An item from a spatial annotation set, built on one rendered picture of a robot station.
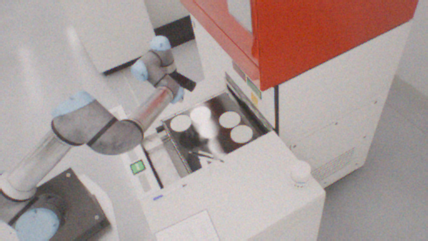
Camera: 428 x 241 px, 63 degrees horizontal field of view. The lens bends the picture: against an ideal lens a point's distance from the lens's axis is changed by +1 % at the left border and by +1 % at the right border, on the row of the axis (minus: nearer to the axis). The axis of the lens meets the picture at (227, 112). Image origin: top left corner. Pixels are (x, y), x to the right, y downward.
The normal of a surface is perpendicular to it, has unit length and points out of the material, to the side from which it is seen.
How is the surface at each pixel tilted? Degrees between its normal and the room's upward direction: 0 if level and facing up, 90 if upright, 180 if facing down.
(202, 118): 0
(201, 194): 0
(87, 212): 45
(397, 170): 0
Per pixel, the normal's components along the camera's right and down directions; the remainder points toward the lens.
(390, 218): -0.11, -0.65
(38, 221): 0.42, 0.02
